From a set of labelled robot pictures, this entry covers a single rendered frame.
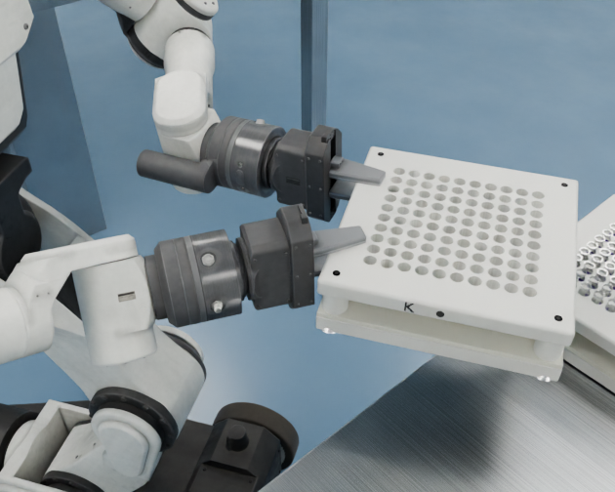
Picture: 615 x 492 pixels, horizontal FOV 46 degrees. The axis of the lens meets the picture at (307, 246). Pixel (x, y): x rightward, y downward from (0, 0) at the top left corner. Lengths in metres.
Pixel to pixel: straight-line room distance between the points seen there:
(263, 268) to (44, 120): 1.53
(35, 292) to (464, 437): 0.47
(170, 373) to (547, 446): 0.57
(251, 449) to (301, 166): 0.85
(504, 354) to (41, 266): 0.44
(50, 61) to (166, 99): 1.21
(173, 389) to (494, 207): 0.57
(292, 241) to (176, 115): 0.26
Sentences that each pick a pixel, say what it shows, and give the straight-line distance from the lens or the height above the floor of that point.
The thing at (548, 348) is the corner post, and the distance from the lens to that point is 0.74.
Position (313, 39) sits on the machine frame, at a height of 0.54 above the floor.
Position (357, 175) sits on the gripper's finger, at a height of 1.04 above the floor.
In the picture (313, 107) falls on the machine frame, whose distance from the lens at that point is 2.37.
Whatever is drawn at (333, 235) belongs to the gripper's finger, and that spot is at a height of 1.04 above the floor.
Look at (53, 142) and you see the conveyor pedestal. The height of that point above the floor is 0.37.
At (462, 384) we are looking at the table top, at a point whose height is 0.85.
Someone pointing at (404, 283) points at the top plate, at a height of 1.03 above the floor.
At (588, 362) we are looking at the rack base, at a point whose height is 0.87.
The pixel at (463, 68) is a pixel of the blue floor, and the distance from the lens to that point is 3.32.
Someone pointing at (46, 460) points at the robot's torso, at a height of 0.27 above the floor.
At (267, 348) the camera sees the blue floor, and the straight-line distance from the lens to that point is 2.01.
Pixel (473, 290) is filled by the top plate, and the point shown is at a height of 1.03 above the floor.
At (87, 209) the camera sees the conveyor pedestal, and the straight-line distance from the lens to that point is 2.38.
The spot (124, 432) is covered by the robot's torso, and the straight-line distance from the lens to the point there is 1.14.
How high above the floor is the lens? 1.53
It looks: 42 degrees down
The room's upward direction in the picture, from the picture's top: straight up
